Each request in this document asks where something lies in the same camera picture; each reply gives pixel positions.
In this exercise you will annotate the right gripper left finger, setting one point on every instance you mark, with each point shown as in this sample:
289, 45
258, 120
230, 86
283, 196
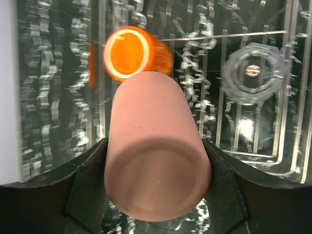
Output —
66, 200

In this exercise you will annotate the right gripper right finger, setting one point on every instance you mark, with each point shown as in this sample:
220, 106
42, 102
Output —
244, 200

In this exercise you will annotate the pink plastic cup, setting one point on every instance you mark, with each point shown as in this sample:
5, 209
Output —
156, 168

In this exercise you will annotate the clear faceted glass tumbler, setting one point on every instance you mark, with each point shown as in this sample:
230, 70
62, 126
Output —
253, 73

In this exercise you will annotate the orange cup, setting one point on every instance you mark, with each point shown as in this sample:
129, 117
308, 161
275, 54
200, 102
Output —
130, 50

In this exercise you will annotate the wire dish rack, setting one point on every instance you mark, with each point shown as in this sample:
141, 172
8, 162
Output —
274, 136

